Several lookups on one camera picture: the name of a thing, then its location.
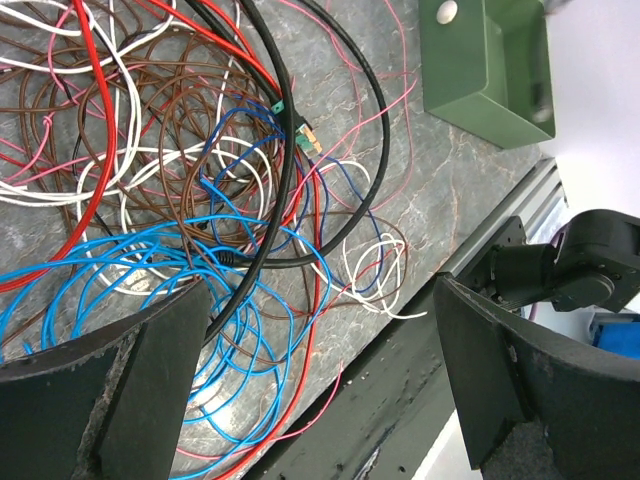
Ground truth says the dark blue thin wire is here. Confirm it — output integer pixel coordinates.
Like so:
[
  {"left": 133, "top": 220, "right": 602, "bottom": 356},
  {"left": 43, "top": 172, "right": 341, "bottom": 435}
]
[{"left": 199, "top": 94, "right": 386, "bottom": 296}]

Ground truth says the pink thin wire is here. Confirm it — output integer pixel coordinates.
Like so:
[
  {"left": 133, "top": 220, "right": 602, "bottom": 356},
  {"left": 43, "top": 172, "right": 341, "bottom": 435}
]
[{"left": 0, "top": 0, "right": 419, "bottom": 461}]

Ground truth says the black cable teal connector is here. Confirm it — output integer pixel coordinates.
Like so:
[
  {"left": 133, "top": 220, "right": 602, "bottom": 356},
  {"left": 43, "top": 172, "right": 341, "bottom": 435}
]
[{"left": 204, "top": 1, "right": 391, "bottom": 343}]

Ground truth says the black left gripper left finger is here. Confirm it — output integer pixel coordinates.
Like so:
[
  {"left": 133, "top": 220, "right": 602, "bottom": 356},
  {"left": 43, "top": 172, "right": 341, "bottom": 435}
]
[{"left": 1, "top": 282, "right": 211, "bottom": 479}]

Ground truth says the light blue thin wire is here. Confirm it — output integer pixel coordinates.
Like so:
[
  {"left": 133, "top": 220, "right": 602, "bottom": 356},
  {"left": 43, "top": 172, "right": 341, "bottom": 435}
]
[{"left": 0, "top": 174, "right": 334, "bottom": 480}]

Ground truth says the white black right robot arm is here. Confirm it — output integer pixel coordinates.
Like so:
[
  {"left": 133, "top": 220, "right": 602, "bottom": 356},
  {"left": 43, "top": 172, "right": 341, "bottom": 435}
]
[{"left": 489, "top": 209, "right": 639, "bottom": 313}]

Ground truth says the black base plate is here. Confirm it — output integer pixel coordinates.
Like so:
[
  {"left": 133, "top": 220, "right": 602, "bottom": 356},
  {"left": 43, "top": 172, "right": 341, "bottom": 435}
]
[{"left": 244, "top": 281, "right": 453, "bottom": 479}]

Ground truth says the white thin wire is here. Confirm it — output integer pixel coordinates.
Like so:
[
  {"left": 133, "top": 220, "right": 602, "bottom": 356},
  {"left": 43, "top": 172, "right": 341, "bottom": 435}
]
[{"left": 0, "top": 0, "right": 429, "bottom": 321}]

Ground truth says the green plastic tray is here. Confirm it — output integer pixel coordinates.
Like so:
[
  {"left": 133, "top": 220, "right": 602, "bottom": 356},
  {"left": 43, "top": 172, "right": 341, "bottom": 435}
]
[{"left": 418, "top": 1, "right": 556, "bottom": 149}]

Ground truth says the thin red wire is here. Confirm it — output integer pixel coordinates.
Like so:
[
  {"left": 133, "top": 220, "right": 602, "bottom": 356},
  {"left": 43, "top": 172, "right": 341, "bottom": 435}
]
[{"left": 0, "top": 0, "right": 381, "bottom": 480}]

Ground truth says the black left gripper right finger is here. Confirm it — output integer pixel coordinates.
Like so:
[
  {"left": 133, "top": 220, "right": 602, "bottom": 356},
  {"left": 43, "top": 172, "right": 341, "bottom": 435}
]
[{"left": 433, "top": 277, "right": 639, "bottom": 479}]

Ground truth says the brown thin wire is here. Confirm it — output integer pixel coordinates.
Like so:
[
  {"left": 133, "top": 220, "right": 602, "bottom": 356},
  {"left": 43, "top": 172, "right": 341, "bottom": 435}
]
[{"left": 0, "top": 0, "right": 409, "bottom": 366}]

